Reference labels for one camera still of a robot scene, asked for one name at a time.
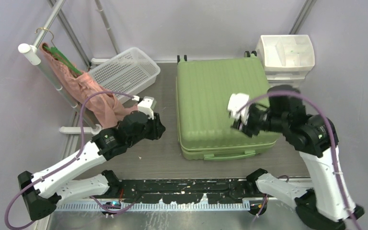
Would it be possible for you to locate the white perforated plastic basket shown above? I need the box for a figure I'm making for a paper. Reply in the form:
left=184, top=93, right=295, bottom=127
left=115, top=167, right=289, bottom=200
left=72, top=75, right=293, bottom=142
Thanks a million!
left=88, top=47, right=161, bottom=95

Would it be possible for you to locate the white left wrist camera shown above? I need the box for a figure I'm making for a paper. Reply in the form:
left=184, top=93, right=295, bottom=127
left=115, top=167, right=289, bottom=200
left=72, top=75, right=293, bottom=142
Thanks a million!
left=133, top=95, right=156, bottom=120

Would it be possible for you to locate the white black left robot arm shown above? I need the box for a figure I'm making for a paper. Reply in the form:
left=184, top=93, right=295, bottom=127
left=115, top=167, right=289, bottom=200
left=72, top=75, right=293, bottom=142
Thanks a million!
left=17, top=111, right=166, bottom=221

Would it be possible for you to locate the green ribbed hard-shell suitcase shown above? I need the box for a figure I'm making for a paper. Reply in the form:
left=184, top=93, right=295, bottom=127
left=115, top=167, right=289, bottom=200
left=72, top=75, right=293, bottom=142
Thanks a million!
left=176, top=54, right=279, bottom=161

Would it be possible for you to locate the white and silver clothes rack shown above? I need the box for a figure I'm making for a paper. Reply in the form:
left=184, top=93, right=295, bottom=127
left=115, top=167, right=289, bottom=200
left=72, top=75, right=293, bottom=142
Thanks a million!
left=18, top=0, right=102, bottom=135

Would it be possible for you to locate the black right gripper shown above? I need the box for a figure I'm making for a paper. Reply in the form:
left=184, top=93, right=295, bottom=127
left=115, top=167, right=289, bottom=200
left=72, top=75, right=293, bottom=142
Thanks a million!
left=230, top=101, right=285, bottom=136

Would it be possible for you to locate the white plastic drawer organizer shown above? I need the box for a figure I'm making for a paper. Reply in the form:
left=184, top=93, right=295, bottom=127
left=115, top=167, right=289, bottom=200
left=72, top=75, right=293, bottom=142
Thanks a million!
left=255, top=34, right=315, bottom=88

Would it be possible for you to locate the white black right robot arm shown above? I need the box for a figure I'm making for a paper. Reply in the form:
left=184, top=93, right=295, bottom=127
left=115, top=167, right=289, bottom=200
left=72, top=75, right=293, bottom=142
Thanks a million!
left=227, top=85, right=365, bottom=230

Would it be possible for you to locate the green clothes hanger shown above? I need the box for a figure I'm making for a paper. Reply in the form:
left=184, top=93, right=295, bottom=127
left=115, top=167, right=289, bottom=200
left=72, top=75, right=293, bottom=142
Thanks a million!
left=42, top=44, right=82, bottom=78

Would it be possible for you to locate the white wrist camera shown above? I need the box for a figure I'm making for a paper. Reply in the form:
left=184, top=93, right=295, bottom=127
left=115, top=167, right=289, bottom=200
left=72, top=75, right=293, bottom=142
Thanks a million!
left=133, top=95, right=156, bottom=120
left=227, top=93, right=250, bottom=125

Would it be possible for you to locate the pink cloth garment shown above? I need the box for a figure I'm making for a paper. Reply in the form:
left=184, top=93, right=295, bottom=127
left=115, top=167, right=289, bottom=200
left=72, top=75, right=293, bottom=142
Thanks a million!
left=39, top=43, right=138, bottom=128

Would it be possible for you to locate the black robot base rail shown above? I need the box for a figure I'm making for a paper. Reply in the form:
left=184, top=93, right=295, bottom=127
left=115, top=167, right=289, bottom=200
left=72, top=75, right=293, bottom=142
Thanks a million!
left=95, top=178, right=268, bottom=216

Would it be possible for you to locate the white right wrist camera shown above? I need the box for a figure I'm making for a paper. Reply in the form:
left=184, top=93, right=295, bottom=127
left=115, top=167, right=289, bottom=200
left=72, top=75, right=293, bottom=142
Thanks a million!
left=227, top=93, right=250, bottom=125

